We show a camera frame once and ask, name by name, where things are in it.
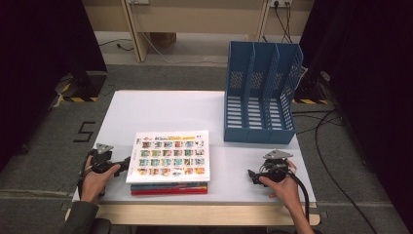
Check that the red hardcover book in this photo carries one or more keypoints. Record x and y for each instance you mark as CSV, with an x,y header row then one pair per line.
x,y
162,193

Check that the black stand base striped tape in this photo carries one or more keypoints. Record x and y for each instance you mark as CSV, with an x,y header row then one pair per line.
x,y
86,86
311,94

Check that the white book with picture grid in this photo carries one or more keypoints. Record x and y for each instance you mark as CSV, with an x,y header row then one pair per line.
x,y
168,157

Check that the person's right hand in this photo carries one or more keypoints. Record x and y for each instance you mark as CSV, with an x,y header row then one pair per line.
x,y
287,191

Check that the black curtain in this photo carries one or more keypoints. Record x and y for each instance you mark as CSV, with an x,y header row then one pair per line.
x,y
373,81
39,65

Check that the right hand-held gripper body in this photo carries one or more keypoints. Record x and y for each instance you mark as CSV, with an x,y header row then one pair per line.
x,y
276,170

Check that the wooden desk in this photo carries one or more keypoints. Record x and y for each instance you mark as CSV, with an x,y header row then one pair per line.
x,y
195,16

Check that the white power strip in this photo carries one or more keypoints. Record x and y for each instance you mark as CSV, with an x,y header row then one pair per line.
x,y
139,1

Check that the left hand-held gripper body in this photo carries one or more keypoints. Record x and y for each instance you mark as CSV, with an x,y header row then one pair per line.
x,y
100,160

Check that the person's left hand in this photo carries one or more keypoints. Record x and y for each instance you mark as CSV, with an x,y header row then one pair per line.
x,y
94,187

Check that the cardboard box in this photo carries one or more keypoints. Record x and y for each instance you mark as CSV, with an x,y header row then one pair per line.
x,y
164,39

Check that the white wall socket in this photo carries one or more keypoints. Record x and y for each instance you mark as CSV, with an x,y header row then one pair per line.
x,y
281,3

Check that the blue plastic file rack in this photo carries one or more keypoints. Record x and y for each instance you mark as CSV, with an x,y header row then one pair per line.
x,y
259,133

